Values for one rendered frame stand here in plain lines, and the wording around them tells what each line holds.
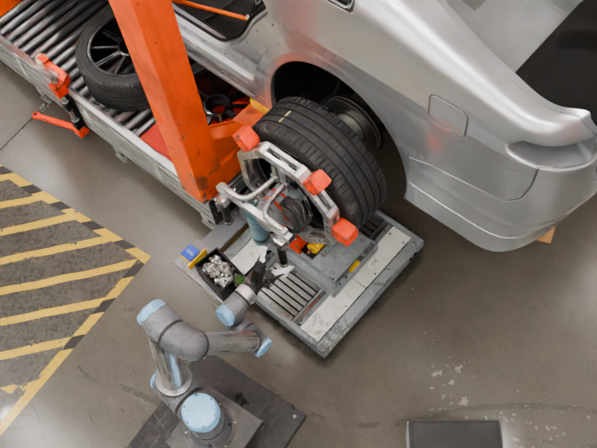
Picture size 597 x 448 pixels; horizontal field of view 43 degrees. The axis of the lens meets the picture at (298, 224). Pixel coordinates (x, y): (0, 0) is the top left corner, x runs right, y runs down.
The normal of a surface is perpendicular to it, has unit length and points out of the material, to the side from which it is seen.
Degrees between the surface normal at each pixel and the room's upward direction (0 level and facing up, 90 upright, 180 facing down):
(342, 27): 80
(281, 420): 0
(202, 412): 7
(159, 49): 90
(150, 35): 90
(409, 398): 0
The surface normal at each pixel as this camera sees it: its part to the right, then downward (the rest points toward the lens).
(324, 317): -0.08, -0.51
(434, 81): -0.66, 0.55
